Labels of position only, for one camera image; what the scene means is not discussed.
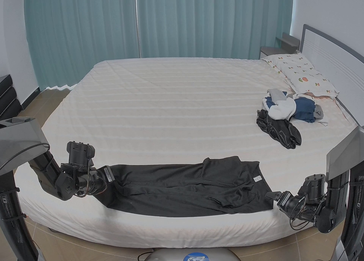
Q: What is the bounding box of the black T-shirt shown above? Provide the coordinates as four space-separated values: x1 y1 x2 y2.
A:
97 156 274 217

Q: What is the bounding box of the black chest of drawers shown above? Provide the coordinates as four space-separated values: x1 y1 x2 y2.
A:
0 73 23 119

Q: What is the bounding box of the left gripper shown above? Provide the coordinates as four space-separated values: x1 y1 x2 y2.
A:
85 165 114 195

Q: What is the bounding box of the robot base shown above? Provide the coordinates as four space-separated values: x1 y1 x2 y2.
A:
144 248 241 261

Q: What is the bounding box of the pile of clothes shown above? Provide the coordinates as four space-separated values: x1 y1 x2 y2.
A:
262 89 329 125

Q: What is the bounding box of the black shiny garment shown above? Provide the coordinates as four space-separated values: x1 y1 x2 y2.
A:
256 109 302 150

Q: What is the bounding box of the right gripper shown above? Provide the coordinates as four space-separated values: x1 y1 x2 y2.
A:
277 192 300 215

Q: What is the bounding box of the bed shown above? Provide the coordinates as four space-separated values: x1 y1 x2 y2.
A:
16 24 364 249

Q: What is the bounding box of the grey bedside table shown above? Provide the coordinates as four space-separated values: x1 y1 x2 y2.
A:
260 32 300 60

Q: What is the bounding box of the white printed pillow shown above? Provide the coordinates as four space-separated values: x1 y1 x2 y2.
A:
262 52 339 97

